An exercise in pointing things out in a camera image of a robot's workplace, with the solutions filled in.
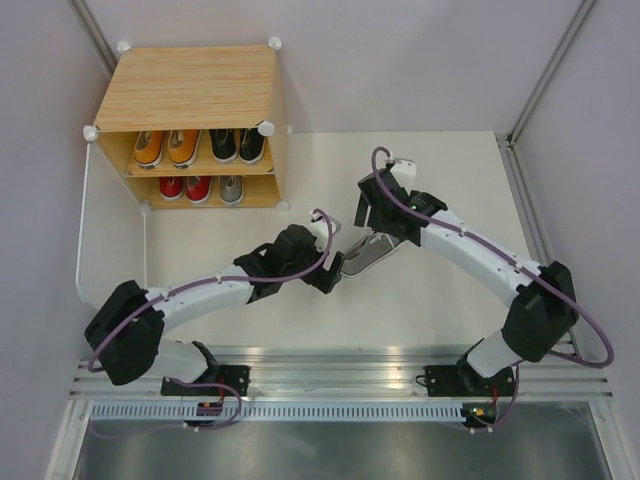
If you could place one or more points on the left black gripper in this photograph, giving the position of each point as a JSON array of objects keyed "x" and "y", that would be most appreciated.
[{"x": 324, "y": 280}]

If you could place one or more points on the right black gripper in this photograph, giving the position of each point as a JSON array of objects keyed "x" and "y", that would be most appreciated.
[{"x": 361, "y": 212}]

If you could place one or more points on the grey sneaker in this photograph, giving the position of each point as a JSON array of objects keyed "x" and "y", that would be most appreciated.
[
  {"x": 367, "y": 252},
  {"x": 231, "y": 190}
]

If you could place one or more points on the black sneaker back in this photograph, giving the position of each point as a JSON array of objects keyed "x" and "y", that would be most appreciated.
[{"x": 251, "y": 147}]

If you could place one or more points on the grey sneaker back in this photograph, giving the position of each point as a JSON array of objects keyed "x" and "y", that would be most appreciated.
[{"x": 231, "y": 190}]

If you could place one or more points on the black sneaker orange sole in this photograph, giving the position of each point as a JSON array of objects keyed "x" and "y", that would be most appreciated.
[{"x": 223, "y": 145}]

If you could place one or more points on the red sneaker back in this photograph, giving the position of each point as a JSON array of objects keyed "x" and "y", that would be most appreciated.
[{"x": 198, "y": 189}]

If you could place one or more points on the red sneaker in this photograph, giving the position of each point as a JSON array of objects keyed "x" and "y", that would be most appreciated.
[
  {"x": 198, "y": 189},
  {"x": 171, "y": 188}
]

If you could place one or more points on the red sneaker front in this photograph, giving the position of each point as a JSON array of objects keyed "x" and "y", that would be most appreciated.
[{"x": 171, "y": 188}]

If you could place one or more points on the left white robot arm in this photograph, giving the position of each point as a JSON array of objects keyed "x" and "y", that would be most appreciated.
[{"x": 128, "y": 334}]

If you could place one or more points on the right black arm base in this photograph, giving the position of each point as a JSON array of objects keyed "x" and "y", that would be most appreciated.
[{"x": 460, "y": 380}]

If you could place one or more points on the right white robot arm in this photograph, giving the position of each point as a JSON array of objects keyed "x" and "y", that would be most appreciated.
[{"x": 534, "y": 294}]

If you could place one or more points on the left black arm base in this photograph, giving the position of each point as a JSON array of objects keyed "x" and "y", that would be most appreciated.
[{"x": 216, "y": 394}]

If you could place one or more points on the wooden two-shelf shoe cabinet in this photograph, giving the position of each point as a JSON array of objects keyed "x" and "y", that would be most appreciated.
[{"x": 174, "y": 91}]

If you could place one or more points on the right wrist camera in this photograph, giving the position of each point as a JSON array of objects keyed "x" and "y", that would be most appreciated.
[{"x": 404, "y": 172}]

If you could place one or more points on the white slotted cable duct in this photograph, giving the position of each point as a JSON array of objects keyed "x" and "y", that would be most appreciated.
[{"x": 280, "y": 411}]

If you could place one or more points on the right aluminium frame post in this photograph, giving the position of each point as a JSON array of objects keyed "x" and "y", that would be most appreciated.
[{"x": 539, "y": 152}]

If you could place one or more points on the aluminium frame post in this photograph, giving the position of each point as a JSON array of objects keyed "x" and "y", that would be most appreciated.
[
  {"x": 92, "y": 30},
  {"x": 539, "y": 152}
]

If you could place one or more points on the aluminium mounting rail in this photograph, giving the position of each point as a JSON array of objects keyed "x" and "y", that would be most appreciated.
[{"x": 389, "y": 375}]

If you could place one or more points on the left aluminium frame post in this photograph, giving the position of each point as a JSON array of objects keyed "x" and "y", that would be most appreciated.
[{"x": 92, "y": 30}]

